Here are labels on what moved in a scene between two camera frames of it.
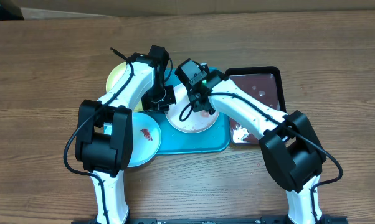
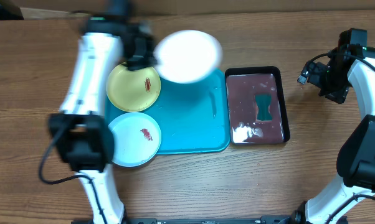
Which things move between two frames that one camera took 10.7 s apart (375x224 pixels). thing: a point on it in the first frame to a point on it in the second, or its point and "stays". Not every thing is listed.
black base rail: x=264 y=219 stays
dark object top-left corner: x=5 y=10 stays
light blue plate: x=146 y=139 stays
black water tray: x=264 y=83 stays
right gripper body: x=200 y=106 to x=333 y=83
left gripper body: x=159 y=98 to x=139 y=54
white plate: x=197 y=122 to x=188 y=56
